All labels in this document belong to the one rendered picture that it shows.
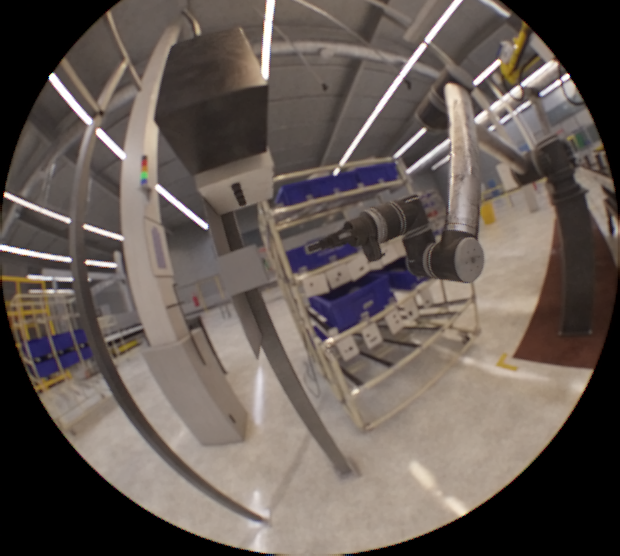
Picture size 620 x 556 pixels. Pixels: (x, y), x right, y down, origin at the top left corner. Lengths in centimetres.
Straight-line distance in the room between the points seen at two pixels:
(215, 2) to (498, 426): 1042
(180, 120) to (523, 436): 152
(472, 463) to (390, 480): 39
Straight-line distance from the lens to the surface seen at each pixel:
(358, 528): 115
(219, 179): 42
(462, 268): 47
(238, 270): 38
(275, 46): 744
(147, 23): 962
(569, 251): 154
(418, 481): 118
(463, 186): 55
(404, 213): 57
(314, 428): 86
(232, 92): 28
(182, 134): 32
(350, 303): 100
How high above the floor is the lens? 112
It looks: 4 degrees up
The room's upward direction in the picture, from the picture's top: 20 degrees counter-clockwise
